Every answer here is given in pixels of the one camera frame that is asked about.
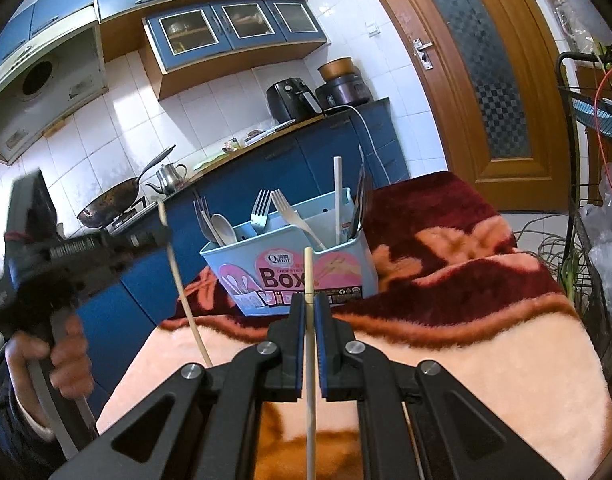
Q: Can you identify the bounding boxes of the green vegetable stalks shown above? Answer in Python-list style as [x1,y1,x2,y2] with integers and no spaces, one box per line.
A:
[515,212,588,307]

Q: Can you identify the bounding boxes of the black wire cart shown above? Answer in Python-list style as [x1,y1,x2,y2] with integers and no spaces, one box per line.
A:
[555,50,612,397]

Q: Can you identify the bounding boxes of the light blue utensil box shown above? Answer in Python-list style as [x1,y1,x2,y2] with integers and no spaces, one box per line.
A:
[200,186,380,317]

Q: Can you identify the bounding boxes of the wooden door with glass panel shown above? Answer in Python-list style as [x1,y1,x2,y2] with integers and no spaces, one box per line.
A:
[352,0,585,214]

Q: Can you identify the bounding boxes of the black air fryer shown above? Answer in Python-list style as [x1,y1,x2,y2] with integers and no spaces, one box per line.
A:
[265,77,323,124]

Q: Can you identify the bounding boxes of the gas stove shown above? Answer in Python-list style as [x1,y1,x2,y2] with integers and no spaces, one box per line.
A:
[107,197,160,234]

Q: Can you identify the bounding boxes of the white power cable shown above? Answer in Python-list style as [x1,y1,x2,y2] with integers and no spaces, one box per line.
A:
[326,104,393,182]

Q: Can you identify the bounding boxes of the metal fork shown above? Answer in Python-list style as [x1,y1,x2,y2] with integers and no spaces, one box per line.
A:
[250,188,273,235]
[192,193,223,247]

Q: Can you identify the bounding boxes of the person's left forearm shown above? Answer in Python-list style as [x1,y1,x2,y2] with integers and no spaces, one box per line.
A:
[0,355,81,480]

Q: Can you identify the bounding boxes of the orange cable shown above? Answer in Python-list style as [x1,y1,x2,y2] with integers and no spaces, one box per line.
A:
[593,59,612,197]

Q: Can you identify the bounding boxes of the person's left hand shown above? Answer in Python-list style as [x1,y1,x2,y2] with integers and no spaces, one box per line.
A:
[6,316,95,431]

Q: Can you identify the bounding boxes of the metal door handle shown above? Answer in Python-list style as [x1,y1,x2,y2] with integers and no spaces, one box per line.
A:
[413,41,435,71]

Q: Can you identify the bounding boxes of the red and peach blanket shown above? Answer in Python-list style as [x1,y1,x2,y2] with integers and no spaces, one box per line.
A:
[96,170,612,480]

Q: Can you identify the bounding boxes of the dark rice cooker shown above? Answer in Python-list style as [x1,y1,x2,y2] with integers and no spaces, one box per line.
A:
[315,73,373,110]

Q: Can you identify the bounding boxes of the brown pot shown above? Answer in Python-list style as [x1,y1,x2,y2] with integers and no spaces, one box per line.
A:
[318,57,359,83]

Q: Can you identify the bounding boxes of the metal spoon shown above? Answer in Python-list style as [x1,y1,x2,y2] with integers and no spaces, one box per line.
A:
[210,213,239,249]

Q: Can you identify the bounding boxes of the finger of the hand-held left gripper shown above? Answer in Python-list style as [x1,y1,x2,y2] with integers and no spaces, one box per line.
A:
[110,224,173,267]

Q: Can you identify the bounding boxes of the clear plastic bags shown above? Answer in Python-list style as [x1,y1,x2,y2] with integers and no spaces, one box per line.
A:
[583,159,612,322]

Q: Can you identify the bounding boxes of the light blue ribbed object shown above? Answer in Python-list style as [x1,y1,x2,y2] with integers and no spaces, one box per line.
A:
[571,97,612,137]

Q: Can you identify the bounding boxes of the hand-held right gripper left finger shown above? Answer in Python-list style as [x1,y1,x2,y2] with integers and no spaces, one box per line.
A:
[50,292,307,480]

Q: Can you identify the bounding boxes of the beige plastic fork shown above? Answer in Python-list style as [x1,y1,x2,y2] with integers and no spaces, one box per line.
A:
[270,188,328,251]

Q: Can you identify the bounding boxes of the white chopstick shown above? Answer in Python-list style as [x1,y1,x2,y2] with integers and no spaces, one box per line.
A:
[333,156,346,244]

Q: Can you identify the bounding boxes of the steel teapot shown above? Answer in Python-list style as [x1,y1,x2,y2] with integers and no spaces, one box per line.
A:
[145,162,189,195]

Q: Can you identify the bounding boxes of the blue glass-door wall cabinet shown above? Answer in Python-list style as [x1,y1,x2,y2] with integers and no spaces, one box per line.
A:
[140,0,330,104]

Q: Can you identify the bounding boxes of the white range hood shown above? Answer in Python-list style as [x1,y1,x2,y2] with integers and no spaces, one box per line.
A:
[0,24,110,166]

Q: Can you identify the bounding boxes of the wooden chopstick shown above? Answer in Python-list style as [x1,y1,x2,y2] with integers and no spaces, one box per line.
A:
[304,247,319,480]
[157,201,215,367]

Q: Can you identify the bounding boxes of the blue lower kitchen cabinets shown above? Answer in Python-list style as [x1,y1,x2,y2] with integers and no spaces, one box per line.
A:
[73,97,413,347]

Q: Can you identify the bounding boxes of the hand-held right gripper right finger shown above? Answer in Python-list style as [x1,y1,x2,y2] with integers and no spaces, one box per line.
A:
[316,294,567,480]

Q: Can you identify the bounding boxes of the dark wok with long handle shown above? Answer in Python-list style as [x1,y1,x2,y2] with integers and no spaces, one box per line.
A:
[76,144,178,230]

